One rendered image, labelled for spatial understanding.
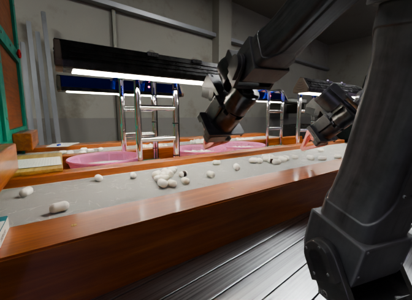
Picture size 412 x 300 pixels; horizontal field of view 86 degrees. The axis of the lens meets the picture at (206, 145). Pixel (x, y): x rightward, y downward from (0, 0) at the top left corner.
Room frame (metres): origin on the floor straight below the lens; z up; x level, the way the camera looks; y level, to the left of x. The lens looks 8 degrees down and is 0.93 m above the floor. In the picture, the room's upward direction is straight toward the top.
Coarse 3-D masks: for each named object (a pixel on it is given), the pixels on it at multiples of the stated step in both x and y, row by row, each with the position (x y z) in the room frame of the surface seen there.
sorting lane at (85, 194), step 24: (336, 144) 1.46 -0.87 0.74; (192, 168) 0.79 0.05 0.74; (216, 168) 0.79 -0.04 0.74; (240, 168) 0.79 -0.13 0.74; (264, 168) 0.79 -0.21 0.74; (288, 168) 0.79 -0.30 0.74; (0, 192) 0.53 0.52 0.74; (48, 192) 0.53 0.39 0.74; (72, 192) 0.53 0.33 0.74; (96, 192) 0.53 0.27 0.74; (120, 192) 0.53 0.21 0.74; (144, 192) 0.53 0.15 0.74; (168, 192) 0.53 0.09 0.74; (0, 216) 0.40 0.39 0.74; (24, 216) 0.40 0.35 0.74; (48, 216) 0.40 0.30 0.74
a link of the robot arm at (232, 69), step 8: (232, 56) 0.39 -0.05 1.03; (240, 56) 0.38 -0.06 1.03; (224, 64) 0.49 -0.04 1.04; (232, 64) 0.39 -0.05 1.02; (240, 64) 0.38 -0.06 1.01; (224, 72) 0.48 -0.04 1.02; (232, 72) 0.39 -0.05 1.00; (240, 72) 0.38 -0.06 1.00; (224, 80) 0.47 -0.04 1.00; (232, 80) 0.41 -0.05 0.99; (224, 88) 0.49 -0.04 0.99; (240, 88) 0.41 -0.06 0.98; (248, 88) 0.42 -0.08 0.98; (256, 88) 0.42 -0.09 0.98; (264, 88) 0.43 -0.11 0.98
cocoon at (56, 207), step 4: (52, 204) 0.41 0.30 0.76; (56, 204) 0.41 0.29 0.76; (60, 204) 0.42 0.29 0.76; (64, 204) 0.42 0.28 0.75; (68, 204) 0.43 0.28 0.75; (52, 208) 0.41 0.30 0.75; (56, 208) 0.41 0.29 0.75; (60, 208) 0.41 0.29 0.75; (64, 208) 0.42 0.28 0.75; (52, 212) 0.41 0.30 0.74; (56, 212) 0.41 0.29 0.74
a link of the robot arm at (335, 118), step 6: (342, 102) 0.65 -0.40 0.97; (348, 102) 0.66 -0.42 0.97; (336, 108) 0.66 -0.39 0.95; (342, 108) 0.66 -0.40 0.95; (348, 108) 0.65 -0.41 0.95; (354, 108) 0.65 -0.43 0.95; (336, 114) 0.67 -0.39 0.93; (342, 114) 0.65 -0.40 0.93; (348, 114) 0.64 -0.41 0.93; (354, 114) 0.64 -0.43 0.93; (336, 120) 0.66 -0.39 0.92; (342, 120) 0.65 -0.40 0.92; (348, 120) 0.64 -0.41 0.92; (342, 126) 0.66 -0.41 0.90
